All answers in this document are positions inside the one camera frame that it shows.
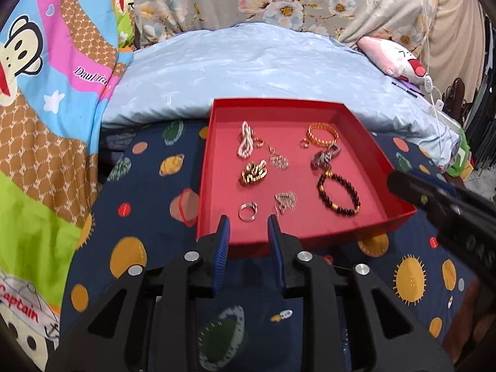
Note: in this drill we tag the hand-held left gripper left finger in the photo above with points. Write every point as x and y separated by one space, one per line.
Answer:
221 255

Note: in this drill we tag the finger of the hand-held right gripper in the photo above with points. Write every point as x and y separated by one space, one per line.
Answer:
430 178
407 190

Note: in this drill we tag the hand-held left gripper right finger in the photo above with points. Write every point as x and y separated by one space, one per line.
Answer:
277 255

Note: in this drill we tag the red tray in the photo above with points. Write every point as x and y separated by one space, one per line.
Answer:
368 170

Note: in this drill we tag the silver teardrop earring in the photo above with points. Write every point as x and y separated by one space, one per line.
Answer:
286 199

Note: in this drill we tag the silver filigree earring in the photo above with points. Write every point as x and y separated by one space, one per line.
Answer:
278 161

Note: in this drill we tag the person's right forearm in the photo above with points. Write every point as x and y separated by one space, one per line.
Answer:
469 310

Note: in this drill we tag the green cloth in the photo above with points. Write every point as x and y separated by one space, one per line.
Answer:
459 162

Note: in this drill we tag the navy planet print blanket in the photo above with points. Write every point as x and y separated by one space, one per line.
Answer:
155 221

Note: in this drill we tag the dark wooden chair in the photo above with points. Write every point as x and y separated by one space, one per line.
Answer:
457 93

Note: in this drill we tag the dark hanging clothes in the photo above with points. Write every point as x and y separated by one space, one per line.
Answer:
482 104

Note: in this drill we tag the gold bangle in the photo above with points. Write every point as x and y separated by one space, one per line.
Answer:
316 137

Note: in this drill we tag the pink plush pillow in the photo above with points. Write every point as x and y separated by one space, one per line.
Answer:
387 54

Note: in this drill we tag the beige curtain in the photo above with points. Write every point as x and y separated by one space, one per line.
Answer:
457 27

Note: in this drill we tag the light blue pillow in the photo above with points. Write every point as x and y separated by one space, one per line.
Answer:
252 66

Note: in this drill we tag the colourful cartoon monkey blanket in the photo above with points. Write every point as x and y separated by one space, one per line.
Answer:
46 143

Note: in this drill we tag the grey floral sheet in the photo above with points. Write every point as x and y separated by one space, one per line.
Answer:
232 0

